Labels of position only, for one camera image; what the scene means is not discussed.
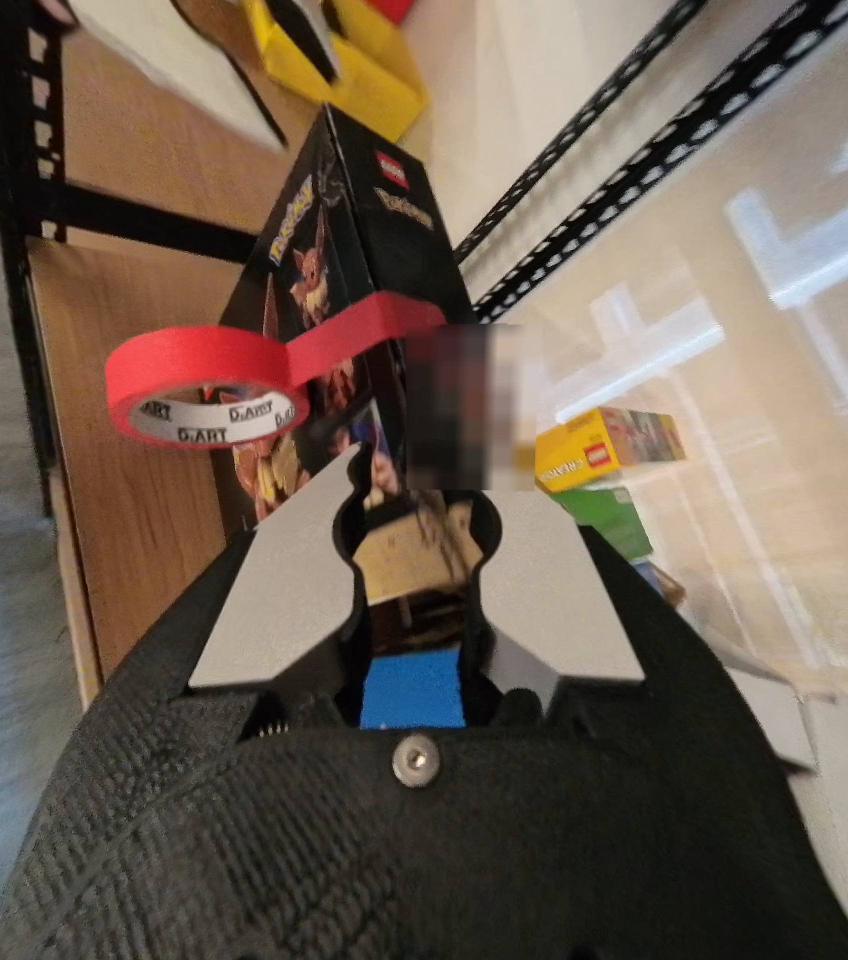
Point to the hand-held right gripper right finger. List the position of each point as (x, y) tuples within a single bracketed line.
[(566, 600)]

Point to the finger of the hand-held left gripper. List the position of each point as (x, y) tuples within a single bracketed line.
[(169, 37), (311, 37)]

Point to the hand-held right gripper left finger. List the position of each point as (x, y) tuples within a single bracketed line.
[(281, 600)]

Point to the black metal shelf rack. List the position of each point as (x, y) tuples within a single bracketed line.
[(169, 165), (131, 487)]

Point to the black toy box tan base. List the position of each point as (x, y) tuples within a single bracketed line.
[(394, 247)]

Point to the orange tape roll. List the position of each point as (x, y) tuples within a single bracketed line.
[(191, 360)]

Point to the red and yellow storage bin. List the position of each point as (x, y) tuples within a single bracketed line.
[(390, 9)]

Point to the yellow toy box flamingo print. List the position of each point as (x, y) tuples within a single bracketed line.
[(589, 450)]

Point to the white cardboard box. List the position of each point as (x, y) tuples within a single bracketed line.
[(768, 720)]

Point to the translucent window blind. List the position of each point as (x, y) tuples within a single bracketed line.
[(768, 450)]

